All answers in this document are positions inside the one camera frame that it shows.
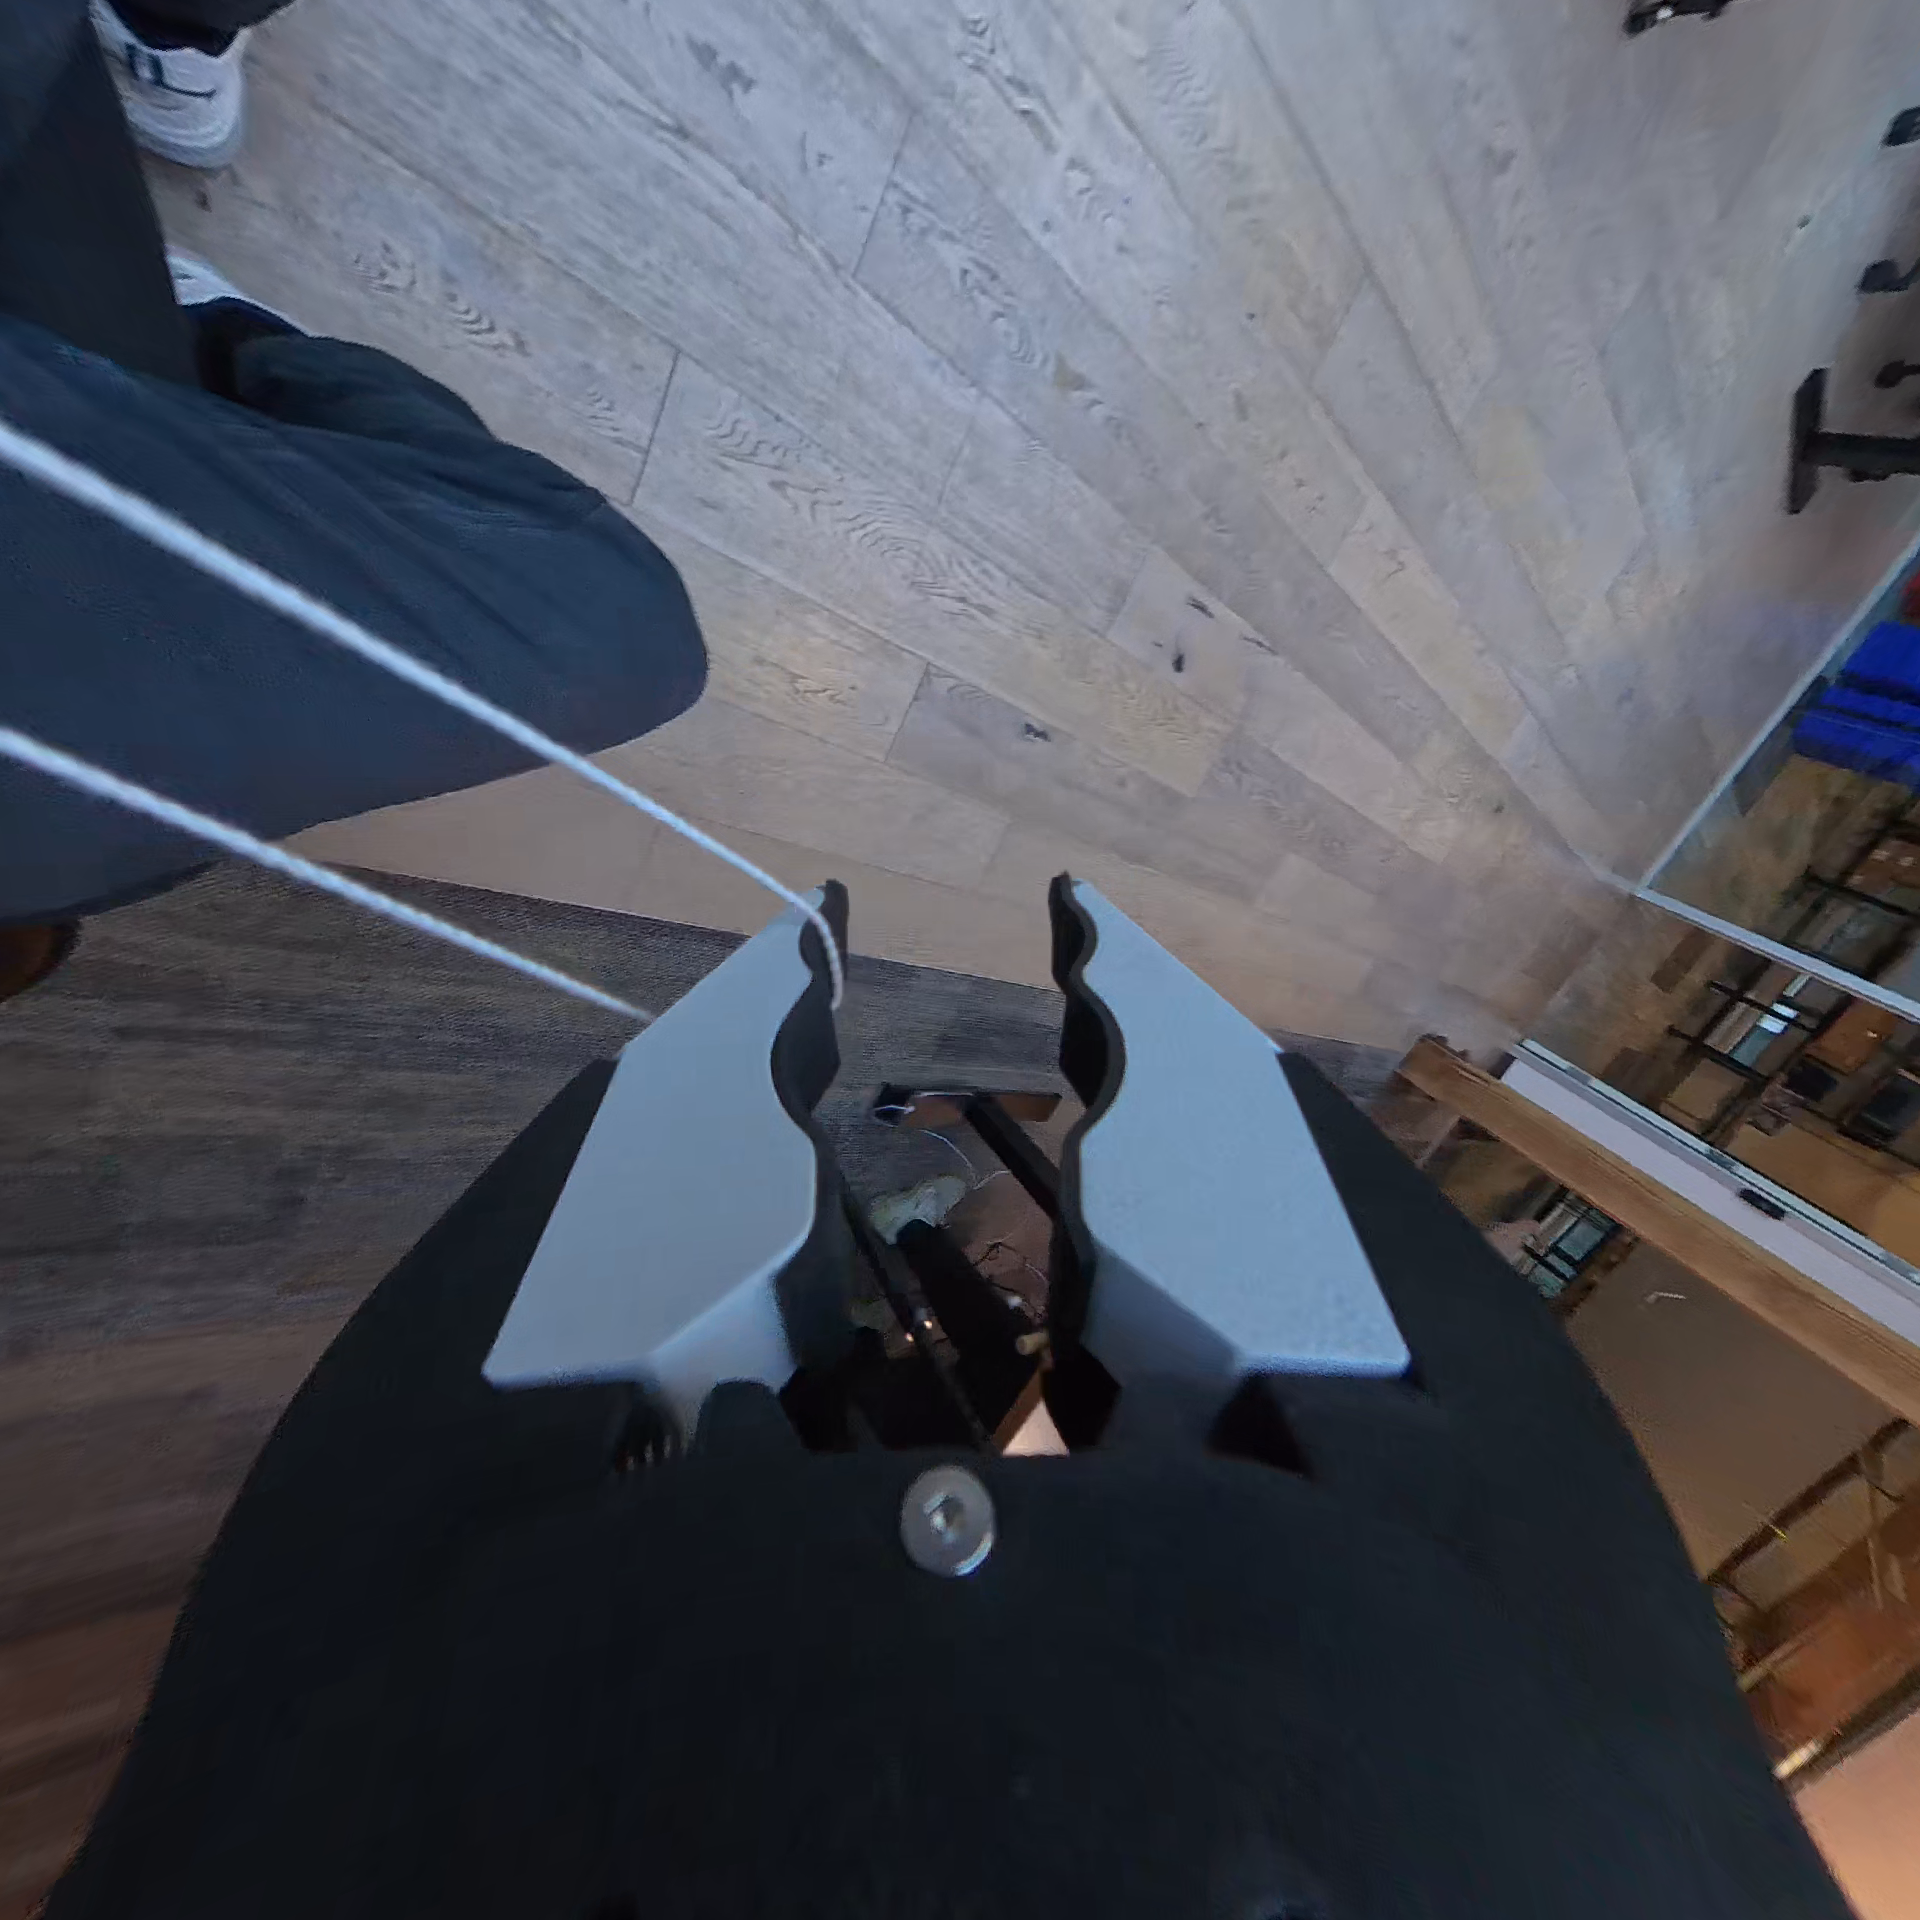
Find person's leg in dark pants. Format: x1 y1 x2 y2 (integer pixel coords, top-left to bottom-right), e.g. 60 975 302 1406
0 0 295 395
0 299 710 926

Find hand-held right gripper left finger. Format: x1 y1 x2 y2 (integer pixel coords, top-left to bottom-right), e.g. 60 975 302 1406
483 882 852 1451

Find white yoyo string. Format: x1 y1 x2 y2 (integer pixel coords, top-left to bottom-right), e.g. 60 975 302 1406
0 420 851 1029

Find wooden ledge beam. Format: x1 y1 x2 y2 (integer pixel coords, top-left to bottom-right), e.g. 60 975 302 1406
1398 1033 1920 1423

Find stack of blue storage bins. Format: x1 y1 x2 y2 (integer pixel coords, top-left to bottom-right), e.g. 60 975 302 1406
1791 619 1920 786

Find black chair base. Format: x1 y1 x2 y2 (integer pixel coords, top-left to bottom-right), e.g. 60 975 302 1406
1783 366 1920 516

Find white sneaker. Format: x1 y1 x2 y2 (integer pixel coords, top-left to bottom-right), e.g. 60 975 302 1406
91 0 252 170
162 251 307 342

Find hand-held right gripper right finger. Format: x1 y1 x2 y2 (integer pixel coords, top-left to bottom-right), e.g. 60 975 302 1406
1044 871 1414 1446

